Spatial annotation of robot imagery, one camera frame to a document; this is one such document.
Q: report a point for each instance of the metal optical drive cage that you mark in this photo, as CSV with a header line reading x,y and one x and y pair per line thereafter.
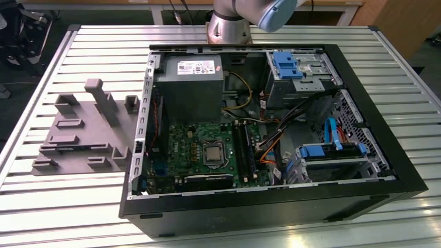
x,y
309,85

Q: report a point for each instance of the blue plastic drive latch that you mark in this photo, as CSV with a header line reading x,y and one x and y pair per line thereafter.
x,y
285,67

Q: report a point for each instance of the green motherboard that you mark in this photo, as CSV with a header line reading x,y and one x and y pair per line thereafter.
x,y
183,134

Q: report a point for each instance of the black graphics card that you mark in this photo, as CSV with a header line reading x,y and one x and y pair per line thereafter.
x,y
207,180

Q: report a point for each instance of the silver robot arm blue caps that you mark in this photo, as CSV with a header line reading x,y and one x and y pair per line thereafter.
x,y
227,23

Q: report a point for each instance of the black case fan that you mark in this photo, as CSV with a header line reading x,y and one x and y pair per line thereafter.
x,y
163,116

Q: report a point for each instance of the black RAM slot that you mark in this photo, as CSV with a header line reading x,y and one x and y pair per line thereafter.
x,y
237,149

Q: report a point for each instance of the metal disk bay cage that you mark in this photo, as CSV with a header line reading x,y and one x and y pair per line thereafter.
x,y
337,161

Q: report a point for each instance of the CPU socket metal frame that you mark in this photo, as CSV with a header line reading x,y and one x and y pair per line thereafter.
x,y
207,163

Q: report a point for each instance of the hard disk in blue carrier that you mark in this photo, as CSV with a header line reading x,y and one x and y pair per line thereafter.
x,y
312,151

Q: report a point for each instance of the grey parts rack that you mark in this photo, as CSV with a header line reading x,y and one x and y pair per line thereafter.
x,y
85,121

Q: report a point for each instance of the black PC case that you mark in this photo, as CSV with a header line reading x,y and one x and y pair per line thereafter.
x,y
241,214

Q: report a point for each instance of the white desk wooden top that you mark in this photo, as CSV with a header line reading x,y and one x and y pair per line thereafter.
x,y
156,15

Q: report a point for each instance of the wooden cabinet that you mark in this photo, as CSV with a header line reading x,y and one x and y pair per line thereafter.
x,y
396,25

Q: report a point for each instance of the grey power supply unit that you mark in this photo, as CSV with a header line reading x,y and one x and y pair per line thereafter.
x,y
185,95

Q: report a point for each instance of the silver CPU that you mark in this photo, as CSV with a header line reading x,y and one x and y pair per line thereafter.
x,y
213,154

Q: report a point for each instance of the blue port connector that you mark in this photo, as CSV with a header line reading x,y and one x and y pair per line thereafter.
x,y
141,184

